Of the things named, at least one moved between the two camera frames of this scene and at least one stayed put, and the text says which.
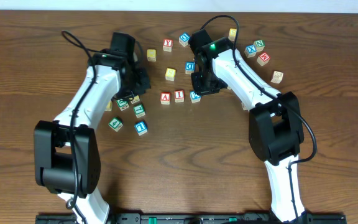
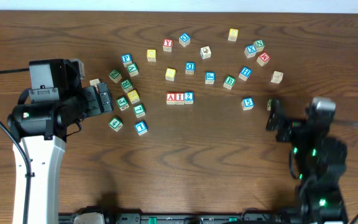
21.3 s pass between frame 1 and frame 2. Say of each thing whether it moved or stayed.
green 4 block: stayed
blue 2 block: moved
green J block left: stayed
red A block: moved
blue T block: stayed
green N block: stayed
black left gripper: moved
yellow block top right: stayed
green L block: stayed
